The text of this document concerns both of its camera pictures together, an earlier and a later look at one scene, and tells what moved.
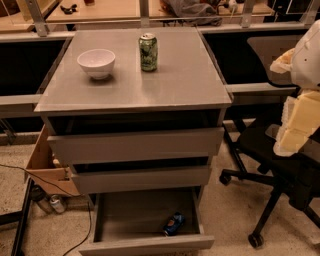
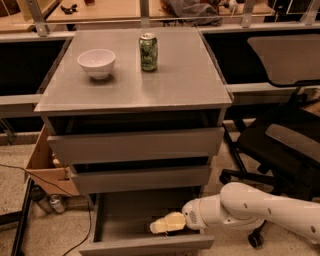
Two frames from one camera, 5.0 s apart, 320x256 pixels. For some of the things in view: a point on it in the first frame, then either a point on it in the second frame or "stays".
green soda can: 148,44 stays
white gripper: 309,63 to 191,214
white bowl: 97,62 stays
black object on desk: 69,11 stays
